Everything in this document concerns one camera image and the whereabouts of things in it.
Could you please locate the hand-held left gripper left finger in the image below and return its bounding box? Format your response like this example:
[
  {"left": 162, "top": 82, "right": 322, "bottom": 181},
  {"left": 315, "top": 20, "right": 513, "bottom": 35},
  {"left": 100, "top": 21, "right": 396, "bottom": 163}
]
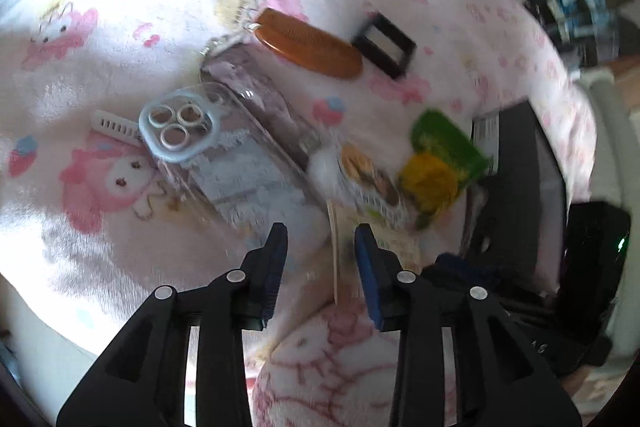
[{"left": 56, "top": 222, "right": 289, "bottom": 427}]

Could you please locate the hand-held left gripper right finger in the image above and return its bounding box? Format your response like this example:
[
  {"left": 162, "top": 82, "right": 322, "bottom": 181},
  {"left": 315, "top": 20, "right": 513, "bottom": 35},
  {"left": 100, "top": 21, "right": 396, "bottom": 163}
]
[{"left": 354, "top": 223, "right": 583, "bottom": 427}]

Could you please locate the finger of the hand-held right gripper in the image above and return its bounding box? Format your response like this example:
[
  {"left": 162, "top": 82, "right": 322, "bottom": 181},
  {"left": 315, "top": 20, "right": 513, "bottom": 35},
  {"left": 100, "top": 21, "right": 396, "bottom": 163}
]
[{"left": 422, "top": 253, "right": 503, "bottom": 303}]

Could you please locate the tan paper card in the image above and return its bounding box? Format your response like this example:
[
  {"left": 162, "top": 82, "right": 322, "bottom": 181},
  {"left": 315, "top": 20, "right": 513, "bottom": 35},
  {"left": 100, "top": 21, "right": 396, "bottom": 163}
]
[{"left": 326, "top": 202, "right": 425, "bottom": 305}]

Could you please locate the black-rimmed cardboard box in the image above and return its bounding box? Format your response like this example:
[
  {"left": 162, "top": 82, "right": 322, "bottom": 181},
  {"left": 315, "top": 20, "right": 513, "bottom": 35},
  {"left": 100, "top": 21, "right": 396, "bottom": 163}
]
[{"left": 462, "top": 99, "right": 573, "bottom": 303}]

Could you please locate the cookie snack packet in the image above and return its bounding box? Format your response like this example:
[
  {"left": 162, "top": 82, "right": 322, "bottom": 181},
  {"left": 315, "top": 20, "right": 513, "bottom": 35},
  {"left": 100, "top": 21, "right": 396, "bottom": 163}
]
[{"left": 337, "top": 142, "right": 418, "bottom": 233}]

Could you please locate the green and yellow snack packet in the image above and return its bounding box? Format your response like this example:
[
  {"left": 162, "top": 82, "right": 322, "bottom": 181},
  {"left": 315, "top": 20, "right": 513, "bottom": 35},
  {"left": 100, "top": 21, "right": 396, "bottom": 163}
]
[{"left": 397, "top": 108, "right": 491, "bottom": 228}]

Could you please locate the white fluffy pompom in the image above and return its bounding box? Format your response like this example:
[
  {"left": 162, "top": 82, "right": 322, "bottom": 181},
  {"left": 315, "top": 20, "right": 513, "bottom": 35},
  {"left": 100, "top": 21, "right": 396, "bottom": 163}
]
[{"left": 306, "top": 144, "right": 346, "bottom": 202}]

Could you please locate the grey padded furniture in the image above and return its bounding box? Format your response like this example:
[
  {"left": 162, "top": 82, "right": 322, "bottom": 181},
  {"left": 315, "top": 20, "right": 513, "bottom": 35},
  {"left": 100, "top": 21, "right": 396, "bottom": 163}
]
[{"left": 575, "top": 69, "right": 640, "bottom": 208}]

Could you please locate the white slotted clip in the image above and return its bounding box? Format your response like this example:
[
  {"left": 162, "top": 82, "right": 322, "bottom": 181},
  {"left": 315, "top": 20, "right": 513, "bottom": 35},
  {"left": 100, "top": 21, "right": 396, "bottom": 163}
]
[{"left": 90, "top": 109, "right": 143, "bottom": 145}]

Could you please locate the orange comb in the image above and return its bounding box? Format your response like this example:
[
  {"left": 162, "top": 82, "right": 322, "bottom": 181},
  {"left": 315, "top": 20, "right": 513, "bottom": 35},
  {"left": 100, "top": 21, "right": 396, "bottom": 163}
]
[{"left": 252, "top": 7, "right": 363, "bottom": 80}]

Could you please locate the pink printed blanket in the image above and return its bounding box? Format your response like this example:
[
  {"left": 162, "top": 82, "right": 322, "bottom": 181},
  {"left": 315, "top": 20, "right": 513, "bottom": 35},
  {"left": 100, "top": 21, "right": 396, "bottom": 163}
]
[{"left": 0, "top": 0, "right": 601, "bottom": 427}]

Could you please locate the clear phone case blue ring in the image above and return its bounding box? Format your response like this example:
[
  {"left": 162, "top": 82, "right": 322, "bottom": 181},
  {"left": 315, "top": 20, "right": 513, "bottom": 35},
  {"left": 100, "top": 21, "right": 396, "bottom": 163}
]
[{"left": 139, "top": 49, "right": 333, "bottom": 235}]

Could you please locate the small black rectangular frame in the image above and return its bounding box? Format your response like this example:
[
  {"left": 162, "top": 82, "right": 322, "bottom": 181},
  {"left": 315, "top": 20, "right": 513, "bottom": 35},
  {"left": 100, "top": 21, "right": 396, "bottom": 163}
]
[{"left": 350, "top": 13, "right": 417, "bottom": 80}]

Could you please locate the silver chain phone charm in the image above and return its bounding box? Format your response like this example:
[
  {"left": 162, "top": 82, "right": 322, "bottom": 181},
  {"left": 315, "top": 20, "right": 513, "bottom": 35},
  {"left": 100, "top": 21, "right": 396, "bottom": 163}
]
[{"left": 201, "top": 0, "right": 266, "bottom": 56}]

